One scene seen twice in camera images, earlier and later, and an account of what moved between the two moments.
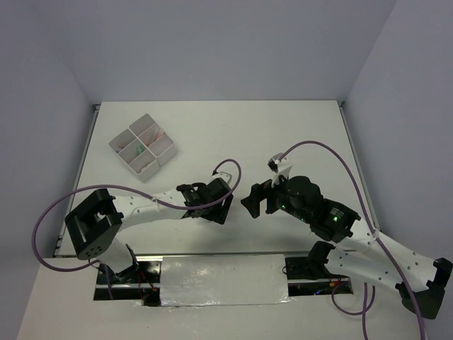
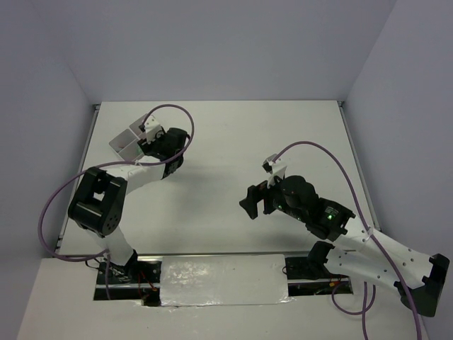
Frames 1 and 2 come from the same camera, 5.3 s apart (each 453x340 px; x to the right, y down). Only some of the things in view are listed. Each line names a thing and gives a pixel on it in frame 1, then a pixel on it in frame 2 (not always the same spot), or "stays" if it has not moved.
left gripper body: (216, 213) to (155, 145)
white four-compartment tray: (130, 150) stays
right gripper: (259, 192) stays
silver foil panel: (224, 280) stays
